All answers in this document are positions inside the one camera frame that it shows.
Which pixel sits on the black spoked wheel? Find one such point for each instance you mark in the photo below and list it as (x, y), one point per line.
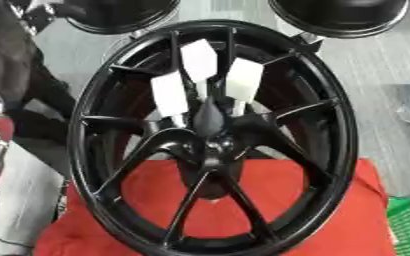
(214, 150)

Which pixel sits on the black round wheel rim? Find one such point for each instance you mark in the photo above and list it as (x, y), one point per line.
(118, 15)
(340, 15)

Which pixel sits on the person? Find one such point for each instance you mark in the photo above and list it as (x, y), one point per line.
(13, 100)

